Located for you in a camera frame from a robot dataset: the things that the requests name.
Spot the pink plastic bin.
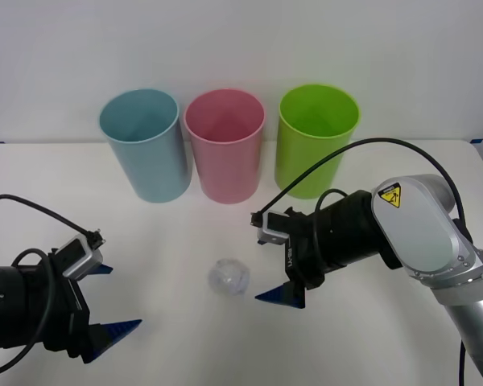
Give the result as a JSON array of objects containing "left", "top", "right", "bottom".
[{"left": 184, "top": 88, "right": 266, "bottom": 205}]

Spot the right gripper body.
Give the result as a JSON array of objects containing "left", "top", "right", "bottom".
[{"left": 281, "top": 207, "right": 327, "bottom": 290}]

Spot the clear plastic bottle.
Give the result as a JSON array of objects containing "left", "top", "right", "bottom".
[{"left": 208, "top": 258, "right": 251, "bottom": 297}]

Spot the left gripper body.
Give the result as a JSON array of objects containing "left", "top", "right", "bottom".
[{"left": 43, "top": 248, "right": 93, "bottom": 359}]

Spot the green plastic bin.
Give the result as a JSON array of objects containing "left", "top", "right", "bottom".
[{"left": 274, "top": 83, "right": 362, "bottom": 199}]

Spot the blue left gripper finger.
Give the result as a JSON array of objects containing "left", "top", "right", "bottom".
[
  {"left": 87, "top": 263, "right": 114, "bottom": 279},
  {"left": 83, "top": 318, "right": 143, "bottom": 365}
]

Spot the pale blue plastic bin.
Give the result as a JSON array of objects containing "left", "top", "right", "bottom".
[{"left": 98, "top": 88, "right": 193, "bottom": 203}]

